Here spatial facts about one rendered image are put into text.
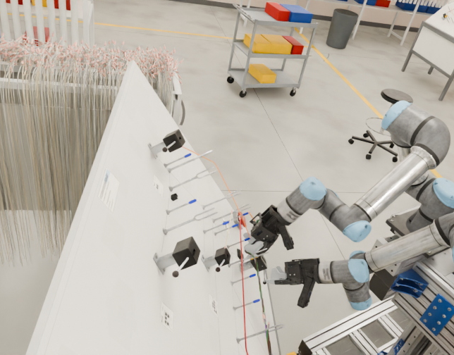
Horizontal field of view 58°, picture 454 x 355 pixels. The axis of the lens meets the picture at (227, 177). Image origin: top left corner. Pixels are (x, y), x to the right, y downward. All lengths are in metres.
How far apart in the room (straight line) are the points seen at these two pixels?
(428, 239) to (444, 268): 0.48
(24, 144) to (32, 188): 0.24
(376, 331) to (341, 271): 1.35
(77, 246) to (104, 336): 0.15
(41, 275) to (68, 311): 2.27
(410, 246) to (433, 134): 0.37
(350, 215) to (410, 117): 0.38
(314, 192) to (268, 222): 0.18
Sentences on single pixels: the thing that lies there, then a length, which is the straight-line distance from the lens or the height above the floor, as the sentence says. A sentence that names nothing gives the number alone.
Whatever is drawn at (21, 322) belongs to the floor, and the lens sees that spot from 2.74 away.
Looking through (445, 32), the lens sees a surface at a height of 0.87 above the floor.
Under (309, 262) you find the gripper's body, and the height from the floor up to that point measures 1.18.
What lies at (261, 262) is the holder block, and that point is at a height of 1.16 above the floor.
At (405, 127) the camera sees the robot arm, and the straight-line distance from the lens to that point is 1.46.
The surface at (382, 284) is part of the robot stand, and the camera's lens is 1.94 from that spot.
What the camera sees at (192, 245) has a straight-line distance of 0.90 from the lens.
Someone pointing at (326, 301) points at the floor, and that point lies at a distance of 3.03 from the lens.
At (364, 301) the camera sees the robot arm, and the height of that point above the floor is 1.15.
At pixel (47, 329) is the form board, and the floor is 1.69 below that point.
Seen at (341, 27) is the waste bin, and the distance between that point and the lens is 8.22.
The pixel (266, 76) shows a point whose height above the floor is 0.28.
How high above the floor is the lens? 2.20
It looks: 35 degrees down
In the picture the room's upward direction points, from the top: 12 degrees clockwise
